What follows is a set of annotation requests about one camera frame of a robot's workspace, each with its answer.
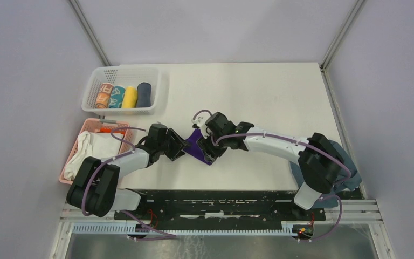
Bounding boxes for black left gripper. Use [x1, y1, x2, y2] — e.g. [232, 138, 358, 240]
[158, 128, 191, 161]

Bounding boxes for purple towel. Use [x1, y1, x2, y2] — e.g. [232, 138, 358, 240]
[184, 129, 213, 166]

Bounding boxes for dark grey towel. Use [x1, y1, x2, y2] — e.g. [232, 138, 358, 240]
[136, 82, 152, 108]

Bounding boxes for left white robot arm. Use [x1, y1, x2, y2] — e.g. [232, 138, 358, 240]
[66, 124, 189, 220]

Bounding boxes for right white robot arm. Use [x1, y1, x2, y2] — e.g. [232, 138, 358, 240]
[191, 112, 352, 220]

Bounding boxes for yellow rolled towel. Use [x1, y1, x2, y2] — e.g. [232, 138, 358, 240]
[121, 87, 138, 108]

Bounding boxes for orange item in basket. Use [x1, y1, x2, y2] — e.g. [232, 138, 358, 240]
[93, 128, 126, 135]

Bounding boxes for teal patterned rolled towel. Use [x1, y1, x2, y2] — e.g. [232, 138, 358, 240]
[107, 85, 126, 108]

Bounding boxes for white cloth in basket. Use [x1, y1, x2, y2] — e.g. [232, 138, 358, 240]
[63, 131, 121, 181]

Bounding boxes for white plastic basket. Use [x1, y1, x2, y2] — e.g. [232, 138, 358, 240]
[81, 65, 162, 116]

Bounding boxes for orange patterned rolled towel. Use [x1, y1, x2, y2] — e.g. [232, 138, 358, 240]
[94, 83, 114, 109]

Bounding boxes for pink plastic basket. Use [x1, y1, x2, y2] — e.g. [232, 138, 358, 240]
[59, 118, 133, 185]

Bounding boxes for teal blue towel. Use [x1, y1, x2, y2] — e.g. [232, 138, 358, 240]
[289, 139, 363, 209]

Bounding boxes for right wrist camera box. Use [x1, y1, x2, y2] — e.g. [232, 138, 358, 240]
[191, 116, 207, 132]

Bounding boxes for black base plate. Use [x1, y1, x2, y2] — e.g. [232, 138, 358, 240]
[132, 190, 326, 230]

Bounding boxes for aluminium frame rails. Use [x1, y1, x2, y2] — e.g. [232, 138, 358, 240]
[50, 198, 395, 259]

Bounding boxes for left corner metal rail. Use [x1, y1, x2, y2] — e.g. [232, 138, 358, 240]
[67, 0, 112, 66]

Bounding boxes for corner metal rail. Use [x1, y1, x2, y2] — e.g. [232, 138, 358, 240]
[67, 0, 112, 66]
[319, 0, 367, 73]

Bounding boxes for right corner metal rail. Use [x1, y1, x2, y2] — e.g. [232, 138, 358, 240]
[319, 0, 367, 73]

